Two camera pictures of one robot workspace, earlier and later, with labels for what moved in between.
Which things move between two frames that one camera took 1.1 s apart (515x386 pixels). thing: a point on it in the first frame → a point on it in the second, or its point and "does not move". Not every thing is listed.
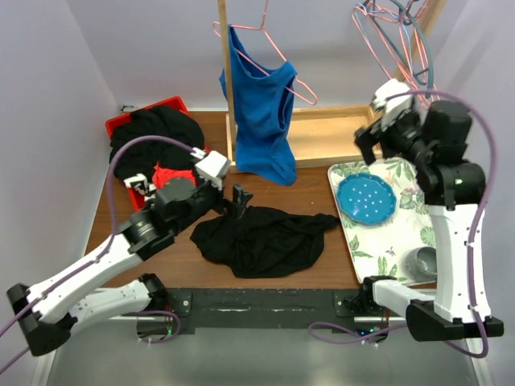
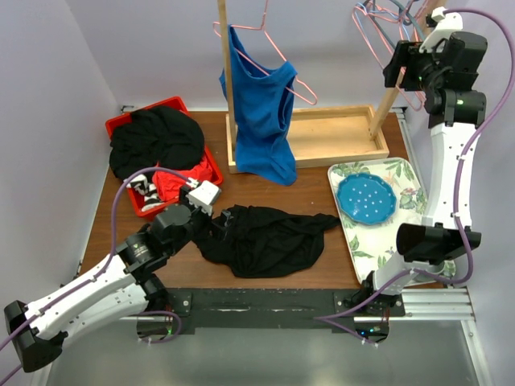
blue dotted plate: (366, 199) does not move
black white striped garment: (140, 184) does not move
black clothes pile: (143, 157) does not move
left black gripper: (240, 197) → (211, 227)
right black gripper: (366, 136) → (406, 55)
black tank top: (265, 241) does not move
